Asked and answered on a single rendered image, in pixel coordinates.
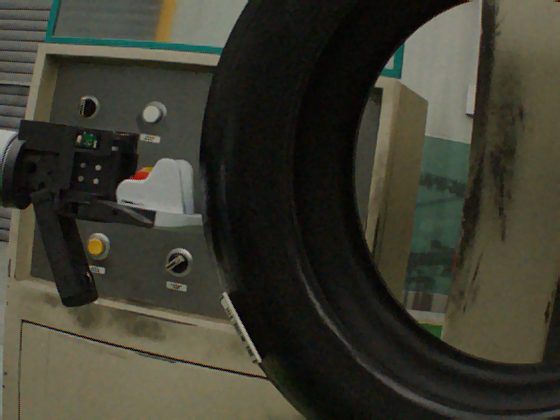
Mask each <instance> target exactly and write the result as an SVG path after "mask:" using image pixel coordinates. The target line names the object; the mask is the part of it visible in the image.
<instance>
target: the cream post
mask: <svg viewBox="0 0 560 420"><path fill-rule="evenodd" d="M481 3H482V6H481V11H482V12H481V24H480V26H481V30H480V40H479V43H480V45H479V51H478V52H479V56H478V67H477V78H476V83H477V84H476V90H475V94H476V96H475V102H474V107H475V108H474V114H473V126H472V132H471V137H472V138H471V144H470V150H469V155H470V157H469V168H468V174H467V186H466V190H465V195H464V201H463V207H462V214H461V226H460V232H459V239H458V245H457V252H456V258H455V264H454V270H453V273H452V277H451V284H450V289H449V296H448V302H447V308H446V314H445V319H444V321H443V326H442V333H441V340H442V341H443V342H445V343H446V342H447V343H448V344H449V345H451V346H453V347H455V348H457V349H459V350H460V351H464V352H466V353H468V354H472V355H474V356H476V357H477V356H479V357H480V358H483V359H485V358H486V359H488V360H491V361H492V360H494V361H497V362H505V363H509V362H510V363H515V364H517V363H523V364H526V363H536V362H542V357H543V352H544V349H545V346H546V340H547V335H548V330H549V324H550V319H551V316H552V312H553V307H554V301H555V296H556V290H557V284H558V279H559V273H560V3H558V2H556V1H553V0H482V1H481Z"/></svg>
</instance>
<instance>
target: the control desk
mask: <svg viewBox="0 0 560 420"><path fill-rule="evenodd" d="M219 57H220V55H215V54H207V53H199V52H198V53H192V52H185V51H170V50H156V49H152V48H150V49H149V48H148V49H142V48H128V47H122V48H121V47H114V46H111V47H107V46H95V45H90V46H88V45H75V44H72V45H69V44H56V43H55V44H50V43H46V44H39V45H38V50H37V57H36V61H35V64H34V70H33V77H32V82H31V85H30V91H29V97H28V104H27V110H26V114H25V118H24V119H27V120H31V121H34V120H37V121H42V122H46V123H47V122H51V123H57V124H67V125H73V126H84V127H90V128H101V129H106V130H112V131H115V130H118V131H123V132H129V133H135V134H139V133H140V136H139V142H138V147H137V150H136V154H138V155H139V157H138V164H137V170H136V176H134V177H131V178H130V179H134V180H144V179H146V178H147V177H148V176H149V174H150V173H151V171H152V170H153V168H154V167H155V165H156V164H157V162H158V161H159V160H161V159H172V160H184V161H186V162H188V163H189V164H190V165H191V167H192V169H193V186H194V196H195V206H196V211H197V213H198V214H200V215H201V210H200V200H199V181H198V166H199V160H200V141H201V131H202V122H203V116H204V109H205V105H206V101H207V100H208V95H209V90H210V86H211V83H212V79H213V76H214V72H215V68H216V66H217V63H218V60H219ZM427 114H428V100H426V99H425V98H424V97H422V96H421V95H419V94H418V93H416V92H415V91H413V90H412V89H410V88H409V87H407V86H405V85H404V84H402V83H401V82H399V81H397V80H396V79H394V78H392V77H388V76H381V75H380V76H379V78H378V80H377V82H376V83H375V85H374V87H373V91H372V93H371V95H370V97H369V99H368V102H367V104H366V107H365V110H364V115H363V119H362V122H361V126H360V130H359V135H358V141H357V147H356V156H355V160H356V192H357V201H358V208H359V213H360V218H361V222H362V226H363V230H364V233H365V237H366V239H367V242H368V248H369V250H370V253H371V255H372V257H373V259H374V262H375V264H376V266H377V268H378V269H379V271H380V273H381V275H382V277H383V278H384V282H385V283H386V285H388V287H389V288H390V290H391V291H392V292H393V294H394V295H395V297H396V299H397V300H398V302H399V303H401V296H402V289H403V284H404V282H405V276H406V269H407V263H408V257H409V250H410V244H411V237H412V231H413V224H414V217H415V211H416V204H417V197H418V191H419V177H420V171H421V165H422V158H423V152H424V150H423V145H424V138H425V133H426V120H427ZM75 221H76V223H77V227H78V230H79V233H80V239H81V242H82V245H83V248H84V251H85V254H86V257H87V260H88V263H89V266H90V269H91V270H92V273H93V277H94V281H95V285H96V288H97V291H98V294H99V298H98V299H97V300H96V301H95V302H94V303H88V304H86V305H84V306H82V307H77V306H76V307H66V306H64V305H63V304H62V302H61V299H60V296H59V294H58V290H57V286H56V281H55V279H54V276H53V273H52V270H51V266H50V264H49V261H48V258H47V255H46V249H45V246H44V243H43V240H42V237H41V234H40V228H39V225H38V222H37V219H36V217H35V210H34V207H33V204H32V203H31V204H30V205H29V206H28V207H27V209H24V210H19V209H15V208H12V215H11V221H10V235H9V242H8V247H9V249H8V256H7V269H6V276H7V277H9V278H10V280H9V283H6V288H5V289H6V295H5V308H4V312H5V314H4V327H3V330H4V334H3V339H4V341H3V360H2V362H3V366H2V370H3V372H2V377H3V378H2V420H307V419H306V418H305V417H304V416H302V415H301V414H300V413H299V412H298V411H296V410H295V408H294V407H293V405H291V404H290V403H289V402H288V400H287V399H286V398H284V397H283V396H282V394H281V393H280V392H279V391H278V390H277V389H276V388H275V386H274V385H273V384H272V383H271V382H270V381H269V379H268V378H267V377H266V375H265V374H264V373H263V372H262V370H261V369H260V367H259V366H258V364H257V363H255V364H253V363H252V361H251V360H250V358H249V356H248V354H247V352H246V350H245V348H244V346H243V345H242V343H241V341H240V339H239V337H238V335H237V333H236V331H235V329H234V327H233V325H232V324H231V322H230V320H229V318H228V315H227V313H226V311H225V309H224V307H223V305H222V303H221V301H220V299H219V298H220V297H221V292H220V290H219V287H218V284H217V281H216V277H215V274H214V271H213V267H212V266H211V263H210V260H209V256H208V251H207V247H206V242H205V237H204V233H201V234H190V233H182V232H174V231H166V230H159V229H153V228H152V229H151V228H144V227H138V226H131V225H125V224H119V223H97V222H90V221H84V220H79V219H75Z"/></svg>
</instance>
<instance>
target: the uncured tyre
mask: <svg viewBox="0 0 560 420"><path fill-rule="evenodd" d="M471 1H475V0H249V1H248V3H247V5H246V6H245V7H244V9H243V11H242V12H241V14H240V16H239V18H238V19H237V21H236V24H235V26H234V27H233V29H232V31H231V34H230V35H229V37H228V40H227V42H226V43H225V44H224V47H223V49H222V52H221V55H220V57H219V60H218V63H217V66H216V68H215V72H214V76H213V79H212V83H211V86H210V90H209V95H208V100H207V101H206V105H205V109H204V116H203V122H202V131H201V141H200V160H199V166H198V181H199V200H200V210H201V218H202V225H203V231H204V237H205V242H206V247H207V251H208V256H209V260H210V263H211V266H212V267H213V271H214V274H215V277H216V281H217V284H218V287H219V290H220V292H221V295H222V294H223V293H224V292H226V293H227V295H228V297H229V299H230V301H231V303H232V305H233V307H234V309H235V311H236V313H237V315H238V317H239V319H240V321H241V323H242V325H243V327H244V329H245V330H246V332H247V334H248V336H249V338H250V340H251V342H252V344H253V346H254V348H255V349H256V351H257V353H258V355H259V357H260V359H261V362H257V364H258V366H259V367H260V369H261V370H262V372H263V373H264V374H265V375H266V377H267V378H268V379H269V381H270V382H271V383H272V384H273V385H274V386H275V388H276V389H277V390H278V391H279V392H280V393H281V394H282V396H283V397H284V398H286V399H287V400H288V402H289V403H290V404H291V405H293V407H294V408H295V410H296V411H298V412H299V413H300V414H301V415H302V416H304V417H305V418H306V419H307V420H560V358H559V359H557V360H550V361H546V362H536V363H526V364H523V363H517V364H515V363H510V362H509V363H505V362H497V361H494V360H492V361H491V360H488V359H486V358H485V359H483V358H480V357H479V356H477V357H476V356H474V355H472V354H468V353H466V352H464V351H460V350H459V349H457V348H455V347H453V346H451V345H449V344H448V343H447V342H446V343H445V342H443V341H442V340H441V339H440V338H437V337H436V336H435V335H434V334H432V333H431V332H429V331H428V330H427V329H425V328H424V327H423V326H422V324H419V323H418V322H417V321H416V320H415V318H414V317H413V316H412V315H410V314H409V313H408V312H407V311H406V309H405V308H404V306H403V305H402V304H400V303H399V302H398V300H397V299H396V297H395V295H394V294H393V292H392V291H391V290H390V288H389V287H388V285H386V283H385V282H384V278H383V277H382V275H381V273H380V271H379V269H378V268H377V266H376V264H375V262H374V259H373V257H372V255H371V253H370V250H369V248H368V242H367V239H366V237H365V233H364V230H363V226H362V222H361V218H360V213H359V208H358V201H357V192H356V160H355V156H356V147H357V141H358V135H359V130H360V126H361V122H362V119H363V115H364V110H365V107H366V104H367V102H368V99H369V97H370V95H371V93H372V91H373V87H374V85H375V83H376V82H377V80H378V78H379V76H380V75H381V72H382V71H383V69H384V67H385V66H386V64H388V62H389V60H390V58H391V57H392V56H393V55H394V54H395V53H396V50H398V49H399V48H400V46H401V45H402V44H403V43H404V42H405V41H406V40H407V39H409V37H410V36H411V35H412V34H414V33H415V31H416V30H419V29H420V27H421V26H423V25H425V24H426V22H427V23H428V22H429V21H430V20H431V19H433V18H435V17H436V16H438V15H440V14H441V13H444V12H446V10H447V11H448V10H450V9H451V8H452V9H453V8H454V7H455V6H459V5H461V4H464V3H467V2H471Z"/></svg>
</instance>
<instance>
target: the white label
mask: <svg viewBox="0 0 560 420"><path fill-rule="evenodd" d="M219 299H220V301H221V303H222V305H223V307H224V309H225V311H226V313H227V315H228V318H229V320H230V322H231V324H232V325H233V327H234V329H235V331H236V333H237V335H238V337H239V339H240V341H241V343H242V345H243V346H244V348H245V350H246V352H247V354H248V356H249V358H250V360H251V361H252V363H253V364H255V363H257V362H261V359H260V357H259V355H258V353H257V351H256V349H255V348H254V346H253V344H252V342H251V340H250V338H249V336H248V334H247V332H246V330H245V329H244V327H243V325H242V323H241V321H240V319H239V317H238V315H237V313H236V311H235V309H234V307H233V305H232V303H231V301H230V299H229V297H228V295H227V293H226V292H224V293H223V294H222V295H221V297H220V298H219Z"/></svg>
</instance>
